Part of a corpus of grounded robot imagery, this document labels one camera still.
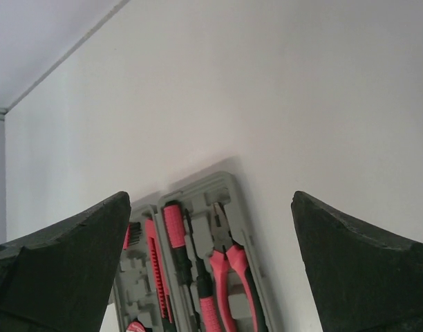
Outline short red black screwdriver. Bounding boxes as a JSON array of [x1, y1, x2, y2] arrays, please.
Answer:
[[185, 209, 222, 332]]

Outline long red black screwdriver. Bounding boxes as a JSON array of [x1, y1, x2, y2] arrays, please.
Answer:
[[163, 201, 201, 331]]

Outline red hex key set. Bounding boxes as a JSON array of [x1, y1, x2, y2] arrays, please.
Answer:
[[123, 222, 142, 250]]

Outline grey plastic tool case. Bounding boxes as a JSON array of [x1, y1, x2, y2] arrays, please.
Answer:
[[113, 172, 281, 331]]

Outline black tape roll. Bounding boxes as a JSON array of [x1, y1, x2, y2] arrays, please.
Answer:
[[126, 320, 147, 332]]

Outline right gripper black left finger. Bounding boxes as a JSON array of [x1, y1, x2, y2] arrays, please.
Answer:
[[0, 192, 131, 331]]

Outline red black utility knife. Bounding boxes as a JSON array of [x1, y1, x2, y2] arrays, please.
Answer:
[[144, 219, 176, 331]]

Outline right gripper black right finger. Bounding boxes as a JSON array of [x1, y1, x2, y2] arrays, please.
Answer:
[[291, 191, 423, 331]]

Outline red black pliers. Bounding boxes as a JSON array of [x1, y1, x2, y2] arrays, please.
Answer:
[[209, 202, 263, 331]]

